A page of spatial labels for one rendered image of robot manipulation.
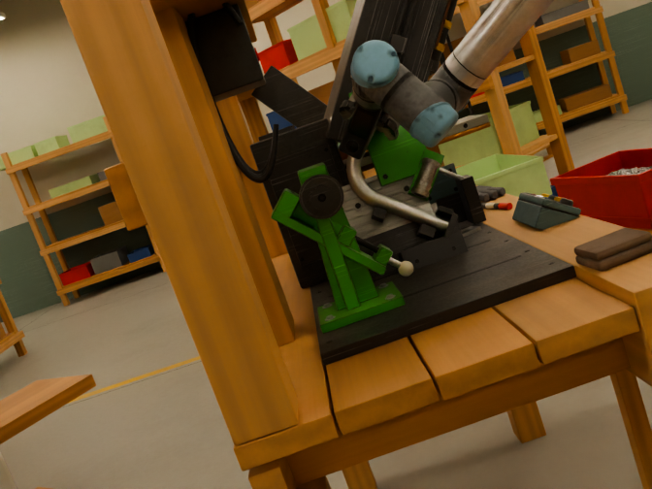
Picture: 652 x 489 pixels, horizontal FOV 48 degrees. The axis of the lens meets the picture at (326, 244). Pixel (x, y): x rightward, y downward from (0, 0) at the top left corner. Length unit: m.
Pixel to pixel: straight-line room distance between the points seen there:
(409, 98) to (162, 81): 0.44
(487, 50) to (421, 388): 0.58
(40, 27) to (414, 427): 10.39
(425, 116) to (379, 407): 0.47
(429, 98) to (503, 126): 2.87
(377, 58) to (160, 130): 0.42
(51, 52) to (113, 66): 10.18
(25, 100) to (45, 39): 0.88
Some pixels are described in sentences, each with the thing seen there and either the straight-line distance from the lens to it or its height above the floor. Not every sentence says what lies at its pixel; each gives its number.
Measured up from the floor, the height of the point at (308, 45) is 1.72.
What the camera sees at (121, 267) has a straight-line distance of 10.42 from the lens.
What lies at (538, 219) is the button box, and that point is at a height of 0.92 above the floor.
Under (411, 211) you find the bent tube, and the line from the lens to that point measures 1.50.
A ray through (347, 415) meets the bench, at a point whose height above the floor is 0.87.
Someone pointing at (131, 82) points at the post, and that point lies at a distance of 0.94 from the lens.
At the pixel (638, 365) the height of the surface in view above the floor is 0.78.
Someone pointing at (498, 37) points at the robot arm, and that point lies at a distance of 1.28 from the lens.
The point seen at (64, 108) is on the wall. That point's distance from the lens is 11.05.
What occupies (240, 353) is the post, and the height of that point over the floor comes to 1.00.
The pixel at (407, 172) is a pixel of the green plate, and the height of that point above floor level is 1.08.
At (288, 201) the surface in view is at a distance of 1.26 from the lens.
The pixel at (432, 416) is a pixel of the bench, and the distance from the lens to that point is 1.09.
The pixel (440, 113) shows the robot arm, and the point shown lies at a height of 1.19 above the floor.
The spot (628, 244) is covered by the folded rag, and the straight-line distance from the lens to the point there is 1.17.
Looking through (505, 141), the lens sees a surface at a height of 0.81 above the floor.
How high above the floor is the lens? 1.24
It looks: 9 degrees down
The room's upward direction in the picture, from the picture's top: 19 degrees counter-clockwise
